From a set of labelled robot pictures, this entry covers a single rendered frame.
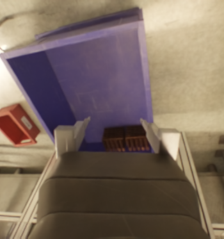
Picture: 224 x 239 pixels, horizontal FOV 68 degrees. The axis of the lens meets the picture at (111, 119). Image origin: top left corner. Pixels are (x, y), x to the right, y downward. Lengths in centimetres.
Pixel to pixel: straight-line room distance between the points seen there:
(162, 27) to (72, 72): 45
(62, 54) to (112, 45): 20
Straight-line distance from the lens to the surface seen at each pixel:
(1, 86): 91
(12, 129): 144
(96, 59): 68
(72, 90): 78
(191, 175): 99
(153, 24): 87
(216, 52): 97
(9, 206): 169
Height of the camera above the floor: 85
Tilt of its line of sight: 50 degrees down
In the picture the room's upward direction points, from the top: 169 degrees counter-clockwise
